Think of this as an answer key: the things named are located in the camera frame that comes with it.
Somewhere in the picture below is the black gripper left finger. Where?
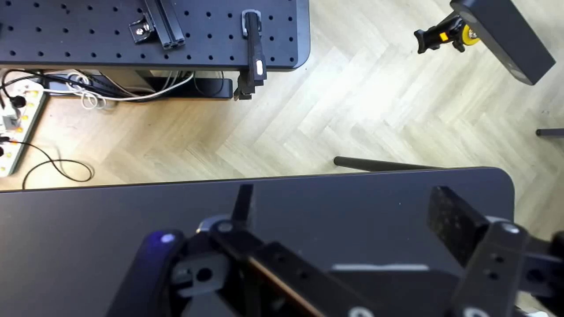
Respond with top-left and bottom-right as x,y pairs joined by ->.
208,184 -> 377,317

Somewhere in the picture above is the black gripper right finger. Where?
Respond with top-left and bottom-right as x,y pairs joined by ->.
426,187 -> 564,317

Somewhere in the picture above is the black tripod leg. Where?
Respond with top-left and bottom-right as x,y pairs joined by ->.
333,157 -> 439,173

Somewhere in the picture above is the white power strip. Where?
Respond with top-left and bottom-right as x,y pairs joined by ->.
0,80 -> 47,178

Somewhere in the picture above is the black perforated breadboard table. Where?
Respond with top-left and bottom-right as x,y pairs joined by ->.
0,0 -> 310,71

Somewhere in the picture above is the black yellow camera mount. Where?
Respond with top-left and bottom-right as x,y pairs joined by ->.
414,13 -> 479,55

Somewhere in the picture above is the black floor cable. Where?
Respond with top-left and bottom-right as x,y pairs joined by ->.
19,140 -> 97,192

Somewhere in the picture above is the black clamp handle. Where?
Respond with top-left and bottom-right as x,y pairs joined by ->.
234,9 -> 266,101

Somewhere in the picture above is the black rail bracket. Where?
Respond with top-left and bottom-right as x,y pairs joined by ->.
128,0 -> 185,51

